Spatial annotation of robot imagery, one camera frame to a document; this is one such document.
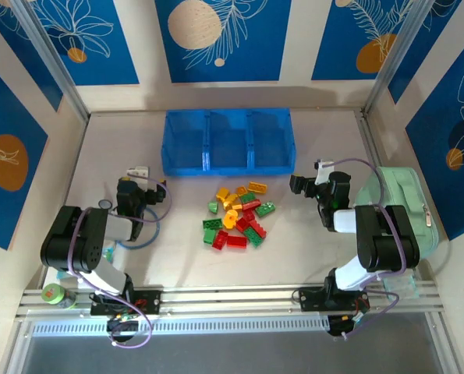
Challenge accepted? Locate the blue three-compartment bin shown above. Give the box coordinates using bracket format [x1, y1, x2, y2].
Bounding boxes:
[161, 108, 297, 178]

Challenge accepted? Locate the teal plastic packet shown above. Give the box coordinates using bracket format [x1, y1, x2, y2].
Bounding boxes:
[101, 243, 118, 270]

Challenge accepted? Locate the mint green zipper case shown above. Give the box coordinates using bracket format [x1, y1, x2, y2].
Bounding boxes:
[352, 166, 440, 270]

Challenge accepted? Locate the clear plastic bag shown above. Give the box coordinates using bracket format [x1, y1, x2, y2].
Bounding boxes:
[383, 274, 418, 302]

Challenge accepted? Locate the green tape roll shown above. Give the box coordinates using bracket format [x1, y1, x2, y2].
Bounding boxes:
[41, 283, 78, 311]

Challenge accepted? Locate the grey metal sheet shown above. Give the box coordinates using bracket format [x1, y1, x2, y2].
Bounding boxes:
[19, 311, 447, 374]

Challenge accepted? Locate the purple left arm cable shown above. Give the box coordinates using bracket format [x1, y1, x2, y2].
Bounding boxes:
[66, 175, 173, 348]

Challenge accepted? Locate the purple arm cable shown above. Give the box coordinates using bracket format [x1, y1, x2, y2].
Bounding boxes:
[66, 175, 173, 348]
[331, 157, 409, 340]

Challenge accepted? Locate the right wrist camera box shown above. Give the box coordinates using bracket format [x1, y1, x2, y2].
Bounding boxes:
[313, 158, 337, 185]

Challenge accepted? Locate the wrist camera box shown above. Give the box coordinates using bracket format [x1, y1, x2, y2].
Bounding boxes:
[126, 166, 151, 181]
[313, 158, 337, 185]

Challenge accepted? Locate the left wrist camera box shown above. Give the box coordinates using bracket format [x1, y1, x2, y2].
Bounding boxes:
[126, 166, 151, 181]

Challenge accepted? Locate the blue tube with ring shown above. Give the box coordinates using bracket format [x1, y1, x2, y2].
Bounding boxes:
[97, 197, 163, 251]

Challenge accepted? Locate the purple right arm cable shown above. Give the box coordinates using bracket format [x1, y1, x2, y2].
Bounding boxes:
[331, 157, 409, 340]

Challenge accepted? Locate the blue leaf-print wall panel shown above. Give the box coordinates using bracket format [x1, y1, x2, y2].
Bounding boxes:
[387, 0, 464, 105]
[30, 0, 140, 86]
[0, 56, 49, 251]
[0, 7, 64, 113]
[154, 0, 293, 84]
[405, 37, 464, 242]
[311, 0, 427, 82]

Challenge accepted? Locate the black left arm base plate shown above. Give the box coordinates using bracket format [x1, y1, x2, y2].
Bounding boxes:
[90, 290, 162, 316]

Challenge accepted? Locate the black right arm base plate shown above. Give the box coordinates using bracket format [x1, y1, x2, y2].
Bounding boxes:
[298, 286, 371, 312]

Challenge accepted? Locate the aluminium mounting rail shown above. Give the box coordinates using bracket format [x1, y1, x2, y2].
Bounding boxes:
[15, 280, 447, 320]

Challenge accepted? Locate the black controller bracket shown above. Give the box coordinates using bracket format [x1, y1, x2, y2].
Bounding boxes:
[327, 313, 367, 343]
[105, 314, 141, 344]

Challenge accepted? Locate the grey slotted cable duct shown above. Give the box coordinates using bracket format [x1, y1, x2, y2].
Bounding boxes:
[31, 314, 331, 338]

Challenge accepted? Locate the aluminium frame post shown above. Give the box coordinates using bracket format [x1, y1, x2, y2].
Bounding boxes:
[363, 0, 438, 115]
[9, 0, 91, 122]

